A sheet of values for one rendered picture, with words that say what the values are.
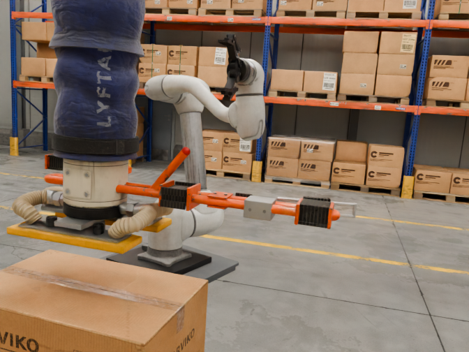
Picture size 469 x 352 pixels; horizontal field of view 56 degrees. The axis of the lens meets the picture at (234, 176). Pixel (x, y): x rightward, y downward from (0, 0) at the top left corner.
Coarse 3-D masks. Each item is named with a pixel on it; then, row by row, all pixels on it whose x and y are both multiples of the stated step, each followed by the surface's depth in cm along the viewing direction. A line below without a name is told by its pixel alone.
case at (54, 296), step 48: (0, 288) 122; (48, 288) 124; (96, 288) 126; (144, 288) 128; (192, 288) 130; (0, 336) 113; (48, 336) 108; (96, 336) 103; (144, 336) 103; (192, 336) 129
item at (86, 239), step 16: (16, 224) 117; (32, 224) 116; (48, 224) 115; (96, 224) 111; (48, 240) 111; (64, 240) 110; (80, 240) 108; (96, 240) 108; (112, 240) 108; (128, 240) 110
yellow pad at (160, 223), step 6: (60, 216) 132; (66, 216) 131; (108, 222) 128; (156, 222) 127; (162, 222) 128; (168, 222) 130; (144, 228) 125; (150, 228) 124; (156, 228) 124; (162, 228) 126
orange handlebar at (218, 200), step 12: (48, 180) 122; (60, 180) 121; (120, 192) 117; (132, 192) 115; (144, 192) 114; (156, 192) 114; (204, 192) 115; (216, 192) 114; (204, 204) 111; (216, 204) 109; (228, 204) 108; (240, 204) 108; (276, 204) 109; (288, 204) 109; (336, 216) 103
